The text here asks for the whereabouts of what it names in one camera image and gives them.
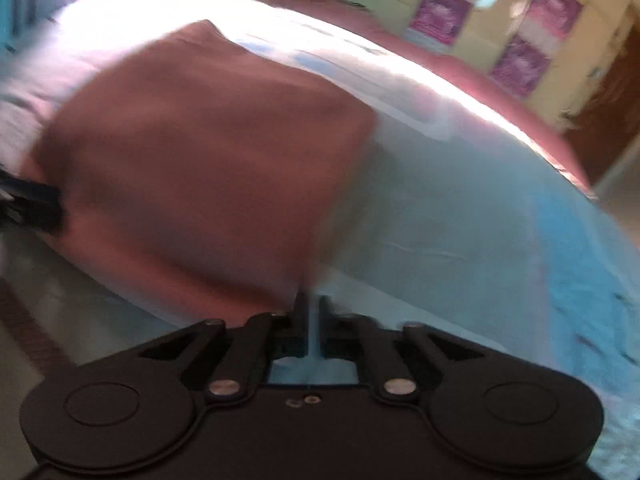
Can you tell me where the blue patterned bed sheet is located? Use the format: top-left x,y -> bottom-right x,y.
1,0 -> 639,479

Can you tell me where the pink folded quilt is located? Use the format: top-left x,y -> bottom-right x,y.
276,0 -> 591,194

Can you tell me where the purple poster lower right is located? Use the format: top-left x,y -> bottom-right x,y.
490,35 -> 550,99

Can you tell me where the purple poster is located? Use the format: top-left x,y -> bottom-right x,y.
526,0 -> 584,39
407,0 -> 472,47
490,35 -> 550,99

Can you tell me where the brown wooden door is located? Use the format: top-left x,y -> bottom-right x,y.
564,27 -> 639,184

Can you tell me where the purple poster lower left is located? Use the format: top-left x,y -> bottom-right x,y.
407,0 -> 472,47

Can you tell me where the cream glossy wardrobe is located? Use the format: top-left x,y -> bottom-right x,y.
347,0 -> 639,130

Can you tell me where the purple poster upper right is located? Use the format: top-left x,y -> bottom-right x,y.
526,0 -> 584,39

